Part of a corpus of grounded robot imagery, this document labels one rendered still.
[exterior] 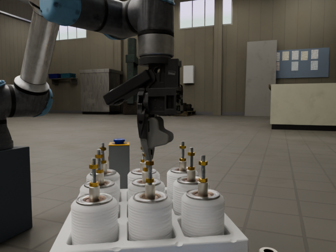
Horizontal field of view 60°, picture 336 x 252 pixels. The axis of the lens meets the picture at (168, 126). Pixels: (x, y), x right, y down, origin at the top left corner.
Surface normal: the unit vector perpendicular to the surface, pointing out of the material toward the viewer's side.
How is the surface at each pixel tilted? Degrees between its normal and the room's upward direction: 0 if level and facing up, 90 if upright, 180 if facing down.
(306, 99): 90
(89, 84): 90
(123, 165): 90
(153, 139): 91
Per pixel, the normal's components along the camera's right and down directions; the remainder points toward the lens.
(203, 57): -0.36, 0.07
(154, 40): -0.06, 0.07
